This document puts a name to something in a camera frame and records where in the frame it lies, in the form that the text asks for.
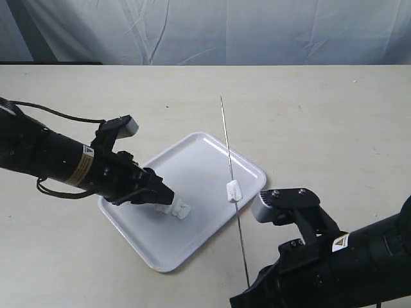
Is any white backdrop cloth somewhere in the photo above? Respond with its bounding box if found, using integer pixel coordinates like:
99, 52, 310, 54
1, 1, 410, 65

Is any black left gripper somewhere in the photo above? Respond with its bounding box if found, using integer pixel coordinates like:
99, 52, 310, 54
86, 151, 175, 205

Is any white plastic tray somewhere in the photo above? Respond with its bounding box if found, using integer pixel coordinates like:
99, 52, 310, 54
98, 132, 267, 273

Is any thin metal skewer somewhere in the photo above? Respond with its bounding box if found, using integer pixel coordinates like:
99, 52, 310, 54
220, 96, 250, 287

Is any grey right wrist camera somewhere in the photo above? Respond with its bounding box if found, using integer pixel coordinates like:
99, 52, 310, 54
251, 189, 276, 223

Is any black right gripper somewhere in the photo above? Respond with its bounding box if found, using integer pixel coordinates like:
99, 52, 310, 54
229, 239, 332, 308

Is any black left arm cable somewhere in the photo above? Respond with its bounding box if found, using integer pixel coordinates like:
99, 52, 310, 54
9, 101, 142, 201

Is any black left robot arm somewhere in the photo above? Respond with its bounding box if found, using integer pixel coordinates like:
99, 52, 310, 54
1, 98, 175, 205

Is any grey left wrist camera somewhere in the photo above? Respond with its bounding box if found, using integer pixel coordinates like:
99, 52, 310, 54
107, 115, 139, 139

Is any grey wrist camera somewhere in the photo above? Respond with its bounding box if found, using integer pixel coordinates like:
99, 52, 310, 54
107, 115, 139, 139
251, 189, 276, 223

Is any white marshmallow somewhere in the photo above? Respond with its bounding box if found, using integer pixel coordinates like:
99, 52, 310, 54
171, 199, 191, 220
226, 180, 243, 203
155, 204, 173, 215

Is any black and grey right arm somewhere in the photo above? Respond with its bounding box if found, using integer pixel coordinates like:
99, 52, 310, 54
229, 189, 410, 307

